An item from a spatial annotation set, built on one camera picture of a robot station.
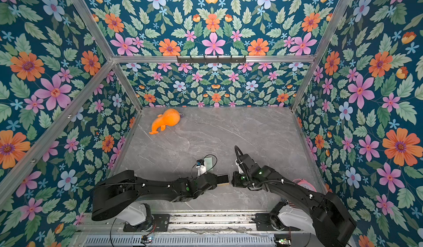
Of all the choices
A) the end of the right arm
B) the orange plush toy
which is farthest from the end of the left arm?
the orange plush toy

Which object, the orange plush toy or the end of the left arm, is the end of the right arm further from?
the orange plush toy

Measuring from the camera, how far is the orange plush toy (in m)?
1.07

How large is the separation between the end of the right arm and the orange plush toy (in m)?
0.57

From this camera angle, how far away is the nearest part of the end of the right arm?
0.58 metres
